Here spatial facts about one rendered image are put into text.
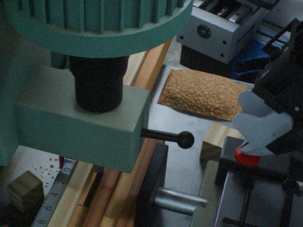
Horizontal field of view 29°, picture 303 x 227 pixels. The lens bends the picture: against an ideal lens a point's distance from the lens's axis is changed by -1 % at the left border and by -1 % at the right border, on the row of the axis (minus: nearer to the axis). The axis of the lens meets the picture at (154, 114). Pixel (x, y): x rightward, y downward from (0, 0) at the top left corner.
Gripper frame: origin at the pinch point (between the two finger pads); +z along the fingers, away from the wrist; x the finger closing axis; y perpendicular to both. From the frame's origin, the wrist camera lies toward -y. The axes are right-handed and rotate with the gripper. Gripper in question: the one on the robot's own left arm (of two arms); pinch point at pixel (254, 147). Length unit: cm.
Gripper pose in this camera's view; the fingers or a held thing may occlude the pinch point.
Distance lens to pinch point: 66.4
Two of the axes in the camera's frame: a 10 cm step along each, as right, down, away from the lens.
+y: -8.0, -5.5, -2.3
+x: -2.7, 6.7, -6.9
